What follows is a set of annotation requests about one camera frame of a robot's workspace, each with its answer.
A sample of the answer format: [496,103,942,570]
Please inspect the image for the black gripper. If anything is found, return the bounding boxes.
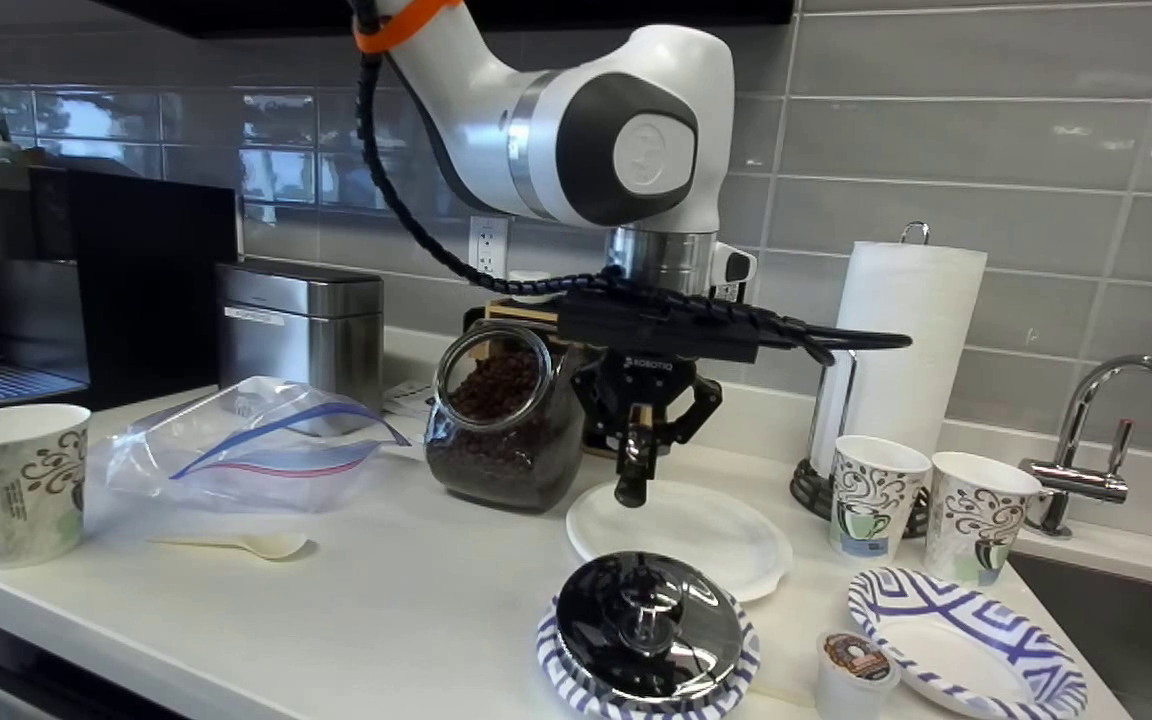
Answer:
[574,350,725,507]

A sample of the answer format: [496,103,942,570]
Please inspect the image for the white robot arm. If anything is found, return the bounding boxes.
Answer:
[349,0,739,507]

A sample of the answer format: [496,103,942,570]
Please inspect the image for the chrome sink faucet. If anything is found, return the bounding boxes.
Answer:
[1025,355,1152,535]

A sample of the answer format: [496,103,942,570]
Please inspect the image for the stainless steel canister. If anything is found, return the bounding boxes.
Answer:
[220,258,384,404]

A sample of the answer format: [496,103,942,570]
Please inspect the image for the patterned paper cup right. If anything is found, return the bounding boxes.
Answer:
[926,450,1049,587]

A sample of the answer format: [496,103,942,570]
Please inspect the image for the patterned paper cup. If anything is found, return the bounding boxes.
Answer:
[0,404,93,564]
[834,434,932,561]
[926,450,1049,587]

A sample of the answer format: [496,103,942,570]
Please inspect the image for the white wall outlet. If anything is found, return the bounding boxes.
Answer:
[470,214,507,281]

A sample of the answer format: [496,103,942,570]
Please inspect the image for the white plastic spoon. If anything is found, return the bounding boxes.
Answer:
[162,530,314,564]

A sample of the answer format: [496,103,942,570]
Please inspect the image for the paper towel roll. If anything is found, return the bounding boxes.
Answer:
[809,238,988,474]

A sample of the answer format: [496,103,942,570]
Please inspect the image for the white paper plate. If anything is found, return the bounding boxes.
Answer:
[563,485,791,602]

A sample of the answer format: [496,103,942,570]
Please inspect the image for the black power cable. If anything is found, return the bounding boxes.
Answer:
[352,13,609,298]

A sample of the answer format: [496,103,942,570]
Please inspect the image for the glass jug with coffee beans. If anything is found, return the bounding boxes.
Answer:
[424,325,583,511]

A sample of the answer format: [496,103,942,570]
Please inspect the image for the patterned paper cup middle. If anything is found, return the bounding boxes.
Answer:
[834,434,932,561]

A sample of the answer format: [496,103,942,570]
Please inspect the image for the clear zip plastic bag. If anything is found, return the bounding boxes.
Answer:
[93,374,409,511]

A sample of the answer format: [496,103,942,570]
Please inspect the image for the small cup of coffee beans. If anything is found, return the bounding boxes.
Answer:
[817,630,901,720]

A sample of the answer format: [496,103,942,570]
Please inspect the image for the blue striped paper bowl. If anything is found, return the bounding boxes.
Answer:
[534,611,761,720]

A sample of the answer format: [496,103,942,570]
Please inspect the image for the patterned paper cup left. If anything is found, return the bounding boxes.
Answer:
[0,404,93,564]

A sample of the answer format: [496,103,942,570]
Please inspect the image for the blue patterned paper plate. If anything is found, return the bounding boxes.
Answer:
[844,568,1089,720]

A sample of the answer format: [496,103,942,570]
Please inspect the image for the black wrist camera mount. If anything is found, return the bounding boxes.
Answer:
[491,272,907,364]

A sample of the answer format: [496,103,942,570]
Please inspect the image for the black coffee machine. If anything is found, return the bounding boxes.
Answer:
[0,163,237,406]

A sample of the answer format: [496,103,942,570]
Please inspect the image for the metal paper towel holder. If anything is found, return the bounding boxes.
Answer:
[791,237,942,516]

